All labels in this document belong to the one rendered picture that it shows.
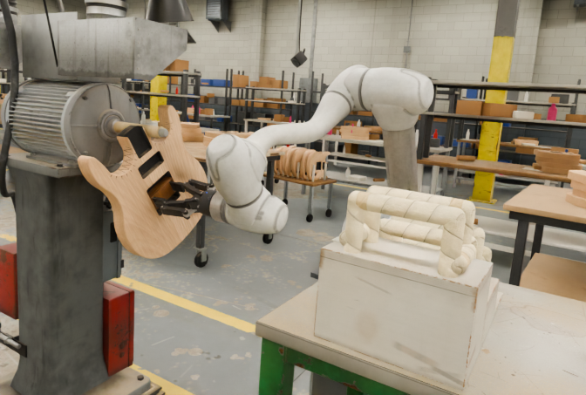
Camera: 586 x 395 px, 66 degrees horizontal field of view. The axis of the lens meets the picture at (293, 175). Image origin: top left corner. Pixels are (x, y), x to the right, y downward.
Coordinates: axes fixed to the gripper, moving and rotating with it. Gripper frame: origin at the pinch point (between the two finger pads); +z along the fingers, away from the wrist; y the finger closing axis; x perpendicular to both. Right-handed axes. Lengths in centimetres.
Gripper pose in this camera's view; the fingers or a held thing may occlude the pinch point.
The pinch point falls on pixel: (165, 193)
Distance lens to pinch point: 140.4
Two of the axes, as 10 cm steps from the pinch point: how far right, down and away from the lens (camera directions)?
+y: 4.7, -5.8, 6.6
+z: -8.6, -1.3, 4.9
